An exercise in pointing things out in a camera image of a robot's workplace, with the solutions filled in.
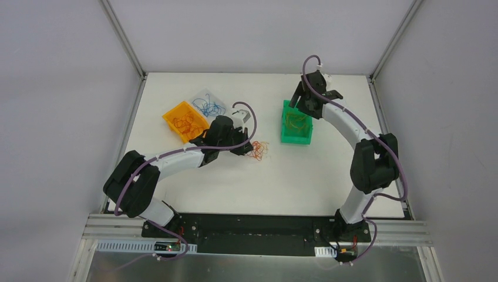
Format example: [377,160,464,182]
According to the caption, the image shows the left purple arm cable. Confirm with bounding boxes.
[113,102,258,262]

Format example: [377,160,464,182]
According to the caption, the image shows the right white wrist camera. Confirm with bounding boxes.
[316,63,333,89]

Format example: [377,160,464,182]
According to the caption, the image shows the aluminium frame rail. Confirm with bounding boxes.
[99,0,146,80]
[370,0,424,82]

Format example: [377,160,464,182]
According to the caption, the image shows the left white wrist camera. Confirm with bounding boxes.
[230,109,251,129]

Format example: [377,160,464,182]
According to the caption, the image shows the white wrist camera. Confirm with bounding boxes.
[316,63,333,89]
[230,109,251,129]

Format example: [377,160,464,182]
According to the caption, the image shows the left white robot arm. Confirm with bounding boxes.
[103,110,252,238]

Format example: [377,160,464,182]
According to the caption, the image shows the blue cable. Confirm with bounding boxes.
[192,92,227,118]

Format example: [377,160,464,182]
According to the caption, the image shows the green plastic bin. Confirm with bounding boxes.
[281,100,313,145]

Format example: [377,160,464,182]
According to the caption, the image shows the orange plastic bin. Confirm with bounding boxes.
[162,101,210,143]

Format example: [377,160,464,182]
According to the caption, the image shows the white translucent plastic bin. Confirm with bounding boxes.
[187,88,227,123]

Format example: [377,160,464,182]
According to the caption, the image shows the right aluminium frame rail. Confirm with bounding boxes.
[370,0,424,82]

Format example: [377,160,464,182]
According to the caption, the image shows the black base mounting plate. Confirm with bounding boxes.
[165,213,371,257]

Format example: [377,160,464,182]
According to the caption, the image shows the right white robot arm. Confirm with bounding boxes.
[289,70,399,241]

